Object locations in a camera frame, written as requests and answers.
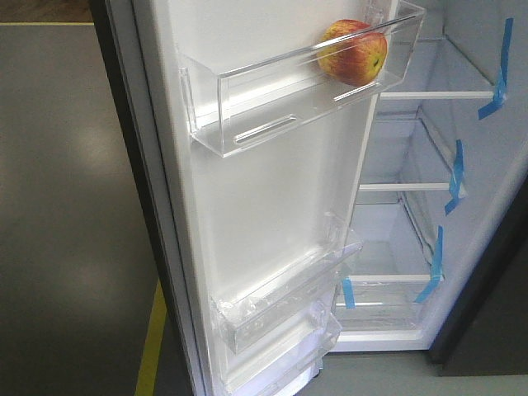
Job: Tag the white fridge door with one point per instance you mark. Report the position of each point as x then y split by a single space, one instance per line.
220 226

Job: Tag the red yellow apple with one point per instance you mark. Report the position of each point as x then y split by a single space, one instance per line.
356 61

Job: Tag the dark grey fridge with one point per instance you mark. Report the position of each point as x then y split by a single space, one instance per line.
443 182

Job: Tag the clear fridge crisper drawer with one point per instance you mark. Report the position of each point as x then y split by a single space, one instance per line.
380 303

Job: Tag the upper clear door bin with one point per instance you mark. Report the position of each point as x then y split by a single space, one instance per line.
238 109

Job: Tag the lower clear door bin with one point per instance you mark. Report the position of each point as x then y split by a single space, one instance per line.
270 365

